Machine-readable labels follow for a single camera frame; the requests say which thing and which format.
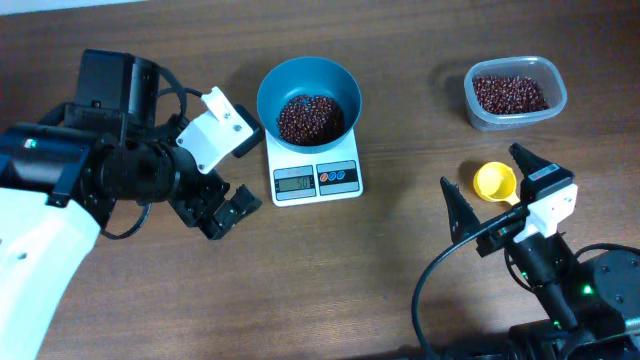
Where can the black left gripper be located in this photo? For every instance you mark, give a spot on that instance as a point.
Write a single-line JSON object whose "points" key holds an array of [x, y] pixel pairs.
{"points": [[201, 201]]}

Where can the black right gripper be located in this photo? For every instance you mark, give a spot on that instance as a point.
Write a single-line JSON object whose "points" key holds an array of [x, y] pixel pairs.
{"points": [[500, 233]]}

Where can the yellow measuring scoop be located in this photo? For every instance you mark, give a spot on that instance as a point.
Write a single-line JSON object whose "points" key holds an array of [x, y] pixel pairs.
{"points": [[496, 182]]}

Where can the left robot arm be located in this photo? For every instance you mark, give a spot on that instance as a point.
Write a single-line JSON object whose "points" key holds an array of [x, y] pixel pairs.
{"points": [[62, 176]]}

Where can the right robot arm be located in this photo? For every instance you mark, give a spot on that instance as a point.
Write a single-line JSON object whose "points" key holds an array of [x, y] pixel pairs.
{"points": [[592, 305]]}

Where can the white digital kitchen scale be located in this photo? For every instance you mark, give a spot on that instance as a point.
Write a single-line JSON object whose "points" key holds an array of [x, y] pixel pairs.
{"points": [[300, 178]]}

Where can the red beans in bowl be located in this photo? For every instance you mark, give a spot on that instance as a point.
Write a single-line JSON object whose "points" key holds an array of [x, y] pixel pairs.
{"points": [[311, 120]]}

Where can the teal bowl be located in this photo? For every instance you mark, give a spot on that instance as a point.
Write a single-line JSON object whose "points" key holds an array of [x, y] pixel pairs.
{"points": [[308, 75]]}

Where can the red beans in container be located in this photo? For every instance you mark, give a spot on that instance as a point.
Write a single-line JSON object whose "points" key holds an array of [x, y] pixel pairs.
{"points": [[500, 95]]}

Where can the clear plastic container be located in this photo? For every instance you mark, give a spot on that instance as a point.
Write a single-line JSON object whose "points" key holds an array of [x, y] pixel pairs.
{"points": [[539, 69]]}

